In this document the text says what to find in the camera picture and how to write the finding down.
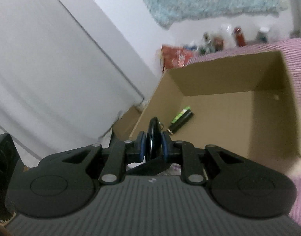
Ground black tape roll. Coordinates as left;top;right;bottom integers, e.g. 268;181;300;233
126;117;170;176

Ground black and green lighter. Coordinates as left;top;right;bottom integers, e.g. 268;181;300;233
167;106;194;135

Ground brown cardboard box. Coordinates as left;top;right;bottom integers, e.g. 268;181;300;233
113;51;300;172

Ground red snack bag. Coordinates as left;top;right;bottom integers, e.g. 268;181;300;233
161;45;194;72

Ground red bottle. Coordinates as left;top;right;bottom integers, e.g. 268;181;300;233
234;27;247;47

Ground purple checkered tablecloth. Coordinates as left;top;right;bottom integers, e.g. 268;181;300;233
185;38;301;229

